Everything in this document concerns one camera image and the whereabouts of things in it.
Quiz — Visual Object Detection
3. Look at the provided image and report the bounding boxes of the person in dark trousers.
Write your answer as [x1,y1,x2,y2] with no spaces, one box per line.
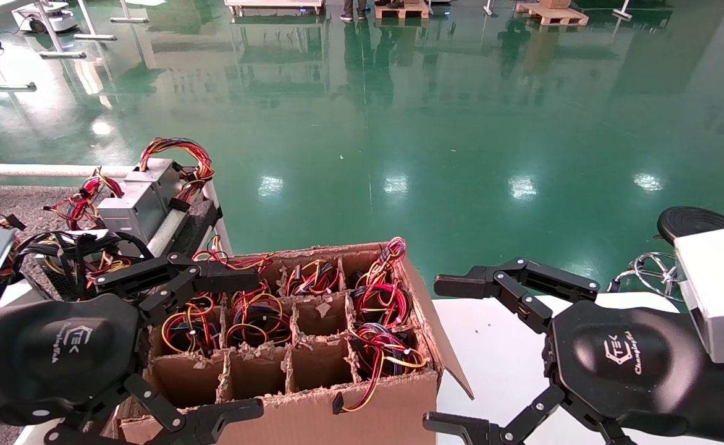
[339,0,369,22]

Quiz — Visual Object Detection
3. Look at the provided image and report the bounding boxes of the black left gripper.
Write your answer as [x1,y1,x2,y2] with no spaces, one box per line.
[0,252,265,445]

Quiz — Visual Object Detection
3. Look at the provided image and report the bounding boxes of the silver power supply with wires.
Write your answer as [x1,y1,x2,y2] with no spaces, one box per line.
[332,321,429,413]

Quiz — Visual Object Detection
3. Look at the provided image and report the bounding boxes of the wooden pallet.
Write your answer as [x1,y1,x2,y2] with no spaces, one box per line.
[374,0,431,19]
[515,0,590,27]

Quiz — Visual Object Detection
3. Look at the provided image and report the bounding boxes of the small wire bundle outside box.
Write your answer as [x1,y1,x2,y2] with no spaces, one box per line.
[356,237,407,288]

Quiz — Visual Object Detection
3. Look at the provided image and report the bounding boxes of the black stool with chrome base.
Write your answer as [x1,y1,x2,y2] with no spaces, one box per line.
[606,206,724,303]

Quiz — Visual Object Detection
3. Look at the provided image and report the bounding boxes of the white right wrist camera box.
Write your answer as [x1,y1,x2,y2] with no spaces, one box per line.
[673,227,724,364]

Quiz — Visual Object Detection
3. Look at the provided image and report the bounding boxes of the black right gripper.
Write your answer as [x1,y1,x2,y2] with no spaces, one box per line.
[423,258,710,445]

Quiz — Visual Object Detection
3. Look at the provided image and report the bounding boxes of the white platform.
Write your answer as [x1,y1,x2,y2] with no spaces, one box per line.
[225,0,326,16]

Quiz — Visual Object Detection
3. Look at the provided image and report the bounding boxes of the silver power supply looped wires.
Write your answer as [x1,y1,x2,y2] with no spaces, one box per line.
[124,137,216,214]

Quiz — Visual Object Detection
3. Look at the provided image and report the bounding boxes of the cardboard box with dividers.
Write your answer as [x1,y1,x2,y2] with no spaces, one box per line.
[115,241,475,445]

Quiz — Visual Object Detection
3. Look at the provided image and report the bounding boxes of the coiled red yellow wire bundle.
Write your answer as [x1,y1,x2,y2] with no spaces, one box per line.
[350,281,411,329]

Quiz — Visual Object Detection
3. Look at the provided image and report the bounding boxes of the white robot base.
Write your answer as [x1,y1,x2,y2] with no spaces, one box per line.
[11,0,78,33]

